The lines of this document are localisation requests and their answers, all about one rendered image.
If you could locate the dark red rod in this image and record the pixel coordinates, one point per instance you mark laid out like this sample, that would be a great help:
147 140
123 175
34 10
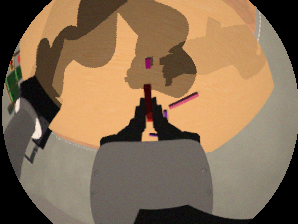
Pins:
148 101

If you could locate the magenta rod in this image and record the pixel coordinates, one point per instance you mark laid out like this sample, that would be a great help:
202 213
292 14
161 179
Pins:
147 62

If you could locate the pink rod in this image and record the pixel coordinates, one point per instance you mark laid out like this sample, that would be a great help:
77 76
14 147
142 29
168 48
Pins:
183 100

